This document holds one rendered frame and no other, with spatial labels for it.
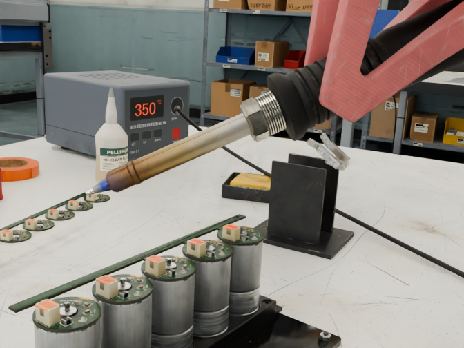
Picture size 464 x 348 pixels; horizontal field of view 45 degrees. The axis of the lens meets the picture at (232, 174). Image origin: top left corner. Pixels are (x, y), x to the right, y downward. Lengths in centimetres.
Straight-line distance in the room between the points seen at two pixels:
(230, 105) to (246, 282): 454
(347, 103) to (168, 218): 33
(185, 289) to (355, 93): 12
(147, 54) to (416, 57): 557
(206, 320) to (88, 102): 45
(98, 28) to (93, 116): 541
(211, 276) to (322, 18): 13
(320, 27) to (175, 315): 14
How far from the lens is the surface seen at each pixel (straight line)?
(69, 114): 72
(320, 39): 21
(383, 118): 438
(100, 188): 20
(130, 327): 24
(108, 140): 59
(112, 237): 46
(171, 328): 26
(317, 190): 44
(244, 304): 31
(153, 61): 570
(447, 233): 54
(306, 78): 19
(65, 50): 638
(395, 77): 19
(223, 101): 485
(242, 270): 30
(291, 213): 46
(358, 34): 19
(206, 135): 19
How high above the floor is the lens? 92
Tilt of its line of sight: 15 degrees down
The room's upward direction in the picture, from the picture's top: 3 degrees clockwise
